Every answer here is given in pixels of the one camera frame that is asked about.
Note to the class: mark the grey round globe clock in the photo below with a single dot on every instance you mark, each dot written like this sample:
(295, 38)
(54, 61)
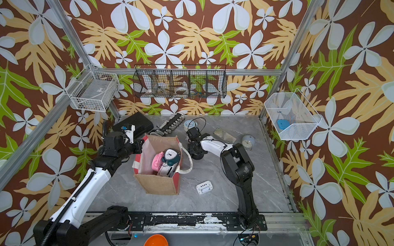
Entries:
(248, 142)

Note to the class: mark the pink twin-bell alarm clock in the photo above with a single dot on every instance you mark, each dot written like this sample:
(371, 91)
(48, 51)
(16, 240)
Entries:
(157, 162)

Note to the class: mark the mirror digital clock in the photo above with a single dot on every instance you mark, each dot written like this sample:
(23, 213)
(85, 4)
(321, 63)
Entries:
(225, 136)

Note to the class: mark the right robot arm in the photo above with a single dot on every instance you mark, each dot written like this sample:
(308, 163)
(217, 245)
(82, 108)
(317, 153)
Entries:
(236, 165)

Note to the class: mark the black twin-bell alarm clock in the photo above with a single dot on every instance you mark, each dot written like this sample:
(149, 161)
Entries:
(197, 156)

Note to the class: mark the small white digital clock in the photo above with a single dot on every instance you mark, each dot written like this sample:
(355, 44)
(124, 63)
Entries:
(204, 187)

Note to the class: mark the blue object in basket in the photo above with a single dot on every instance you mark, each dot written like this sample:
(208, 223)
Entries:
(283, 124)

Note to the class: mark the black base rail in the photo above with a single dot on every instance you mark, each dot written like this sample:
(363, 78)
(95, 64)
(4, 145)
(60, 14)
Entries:
(204, 222)

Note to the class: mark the white wire basket right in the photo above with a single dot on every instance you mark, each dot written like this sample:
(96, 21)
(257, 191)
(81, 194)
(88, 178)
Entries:
(297, 109)

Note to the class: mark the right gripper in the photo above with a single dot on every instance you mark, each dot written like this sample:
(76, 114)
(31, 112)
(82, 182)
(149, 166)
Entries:
(190, 148)

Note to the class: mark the white wire basket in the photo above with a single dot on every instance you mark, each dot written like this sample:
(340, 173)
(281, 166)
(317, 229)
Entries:
(93, 90)
(297, 109)

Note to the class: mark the white wire basket left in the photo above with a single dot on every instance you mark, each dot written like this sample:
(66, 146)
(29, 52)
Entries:
(93, 90)

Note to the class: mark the dark green alarm clock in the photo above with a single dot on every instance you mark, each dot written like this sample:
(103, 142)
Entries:
(171, 157)

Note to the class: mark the socket set on black rail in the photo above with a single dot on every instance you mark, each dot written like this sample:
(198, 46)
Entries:
(168, 126)

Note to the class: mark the canvas bag with red sides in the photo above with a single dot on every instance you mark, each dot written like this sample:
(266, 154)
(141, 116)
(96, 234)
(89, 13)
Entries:
(152, 183)

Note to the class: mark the cream and blue alarm clock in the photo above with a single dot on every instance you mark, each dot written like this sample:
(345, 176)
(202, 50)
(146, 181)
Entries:
(189, 124)

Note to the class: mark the orange bowl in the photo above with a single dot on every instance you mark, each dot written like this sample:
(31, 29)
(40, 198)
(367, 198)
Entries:
(156, 240)

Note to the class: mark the black wire basket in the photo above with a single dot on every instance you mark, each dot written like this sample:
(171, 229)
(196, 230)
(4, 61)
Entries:
(183, 81)

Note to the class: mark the white rectangular digital clock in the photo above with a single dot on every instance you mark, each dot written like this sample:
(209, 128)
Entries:
(167, 171)

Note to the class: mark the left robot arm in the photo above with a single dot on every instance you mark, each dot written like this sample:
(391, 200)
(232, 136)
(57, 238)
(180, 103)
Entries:
(66, 226)

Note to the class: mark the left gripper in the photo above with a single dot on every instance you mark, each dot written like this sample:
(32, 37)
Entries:
(136, 143)

